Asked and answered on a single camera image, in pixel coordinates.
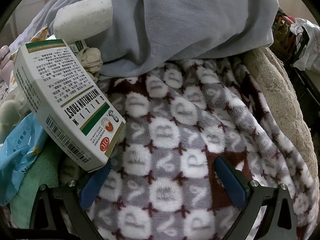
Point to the blue plastic bag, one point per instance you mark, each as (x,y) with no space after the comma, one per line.
(20,150)

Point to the patterned grey maroon fleece blanket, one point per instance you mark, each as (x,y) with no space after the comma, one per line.
(175,130)

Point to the white green medicine box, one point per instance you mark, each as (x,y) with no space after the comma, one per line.
(62,100)

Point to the white foam block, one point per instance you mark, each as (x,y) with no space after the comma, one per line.
(82,17)

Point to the white green milk carton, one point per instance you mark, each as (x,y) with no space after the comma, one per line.
(78,46)

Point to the beige tissue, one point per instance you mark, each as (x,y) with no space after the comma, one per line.
(91,57)

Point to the white plush cloth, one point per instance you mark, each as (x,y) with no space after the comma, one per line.
(8,115)

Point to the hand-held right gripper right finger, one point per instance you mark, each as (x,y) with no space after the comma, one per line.
(230,182)

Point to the white plastic bag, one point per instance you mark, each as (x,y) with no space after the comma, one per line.
(308,45)

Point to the green towel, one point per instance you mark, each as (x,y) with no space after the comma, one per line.
(42,170)

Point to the cream shaggy blanket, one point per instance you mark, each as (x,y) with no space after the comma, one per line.
(282,100)

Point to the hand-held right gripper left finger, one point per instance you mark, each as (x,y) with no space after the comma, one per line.
(93,188)

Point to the yellow snack packet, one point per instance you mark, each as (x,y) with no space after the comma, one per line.
(41,33)

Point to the grey-blue fleece blanket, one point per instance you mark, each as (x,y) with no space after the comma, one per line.
(187,17)

